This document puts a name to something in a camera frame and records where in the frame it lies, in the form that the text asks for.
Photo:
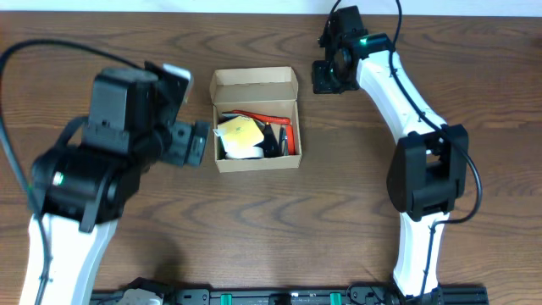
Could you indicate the white yellow sticky note pad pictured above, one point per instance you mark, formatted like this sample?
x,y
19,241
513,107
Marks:
x,y
239,133

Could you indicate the red stapler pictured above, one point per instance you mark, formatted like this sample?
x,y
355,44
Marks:
x,y
287,140

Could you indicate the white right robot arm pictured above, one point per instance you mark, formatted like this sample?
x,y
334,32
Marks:
x,y
427,171

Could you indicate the white tape roll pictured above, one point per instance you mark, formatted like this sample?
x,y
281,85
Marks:
x,y
245,153

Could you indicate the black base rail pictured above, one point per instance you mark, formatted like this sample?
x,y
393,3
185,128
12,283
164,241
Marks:
x,y
144,291

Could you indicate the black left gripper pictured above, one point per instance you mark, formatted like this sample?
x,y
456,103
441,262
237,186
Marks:
x,y
196,142

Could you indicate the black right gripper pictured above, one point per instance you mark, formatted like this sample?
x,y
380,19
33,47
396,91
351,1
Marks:
x,y
323,77

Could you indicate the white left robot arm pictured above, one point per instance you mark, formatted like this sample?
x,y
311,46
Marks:
x,y
84,180

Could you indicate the red utility knife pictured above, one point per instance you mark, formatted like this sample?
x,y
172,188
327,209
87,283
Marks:
x,y
264,118

